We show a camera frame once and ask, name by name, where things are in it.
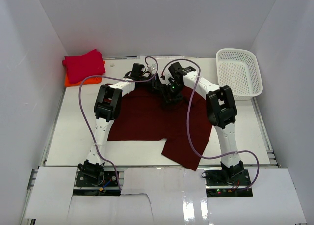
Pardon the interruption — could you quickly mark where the dark red t-shirt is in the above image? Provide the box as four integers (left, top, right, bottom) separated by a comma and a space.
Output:
108, 87, 212, 170

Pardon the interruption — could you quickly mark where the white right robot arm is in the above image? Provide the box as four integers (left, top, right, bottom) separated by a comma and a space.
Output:
161, 58, 244, 180

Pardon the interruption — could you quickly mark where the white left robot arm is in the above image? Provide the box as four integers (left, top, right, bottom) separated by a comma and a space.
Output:
78, 60, 159, 186

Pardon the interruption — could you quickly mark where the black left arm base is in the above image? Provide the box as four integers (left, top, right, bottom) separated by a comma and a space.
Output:
73, 170, 121, 197

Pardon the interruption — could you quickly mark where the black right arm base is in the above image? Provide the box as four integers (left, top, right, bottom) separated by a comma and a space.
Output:
201, 169, 253, 198

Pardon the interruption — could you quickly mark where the folded orange t-shirt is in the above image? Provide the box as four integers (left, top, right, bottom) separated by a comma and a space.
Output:
64, 60, 106, 87

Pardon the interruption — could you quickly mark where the white perforated plastic basket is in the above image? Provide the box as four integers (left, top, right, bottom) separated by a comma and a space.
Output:
216, 48, 263, 101

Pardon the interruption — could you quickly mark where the folded bright red t-shirt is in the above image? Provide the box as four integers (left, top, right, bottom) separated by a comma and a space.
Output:
61, 49, 106, 84

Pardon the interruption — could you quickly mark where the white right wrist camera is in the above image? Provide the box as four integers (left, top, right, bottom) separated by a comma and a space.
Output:
160, 72, 172, 85

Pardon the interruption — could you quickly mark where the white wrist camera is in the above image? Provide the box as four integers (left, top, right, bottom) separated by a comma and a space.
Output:
147, 63, 158, 75
160, 72, 172, 85

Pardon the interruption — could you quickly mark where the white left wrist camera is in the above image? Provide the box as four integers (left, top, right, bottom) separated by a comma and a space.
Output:
147, 63, 158, 75

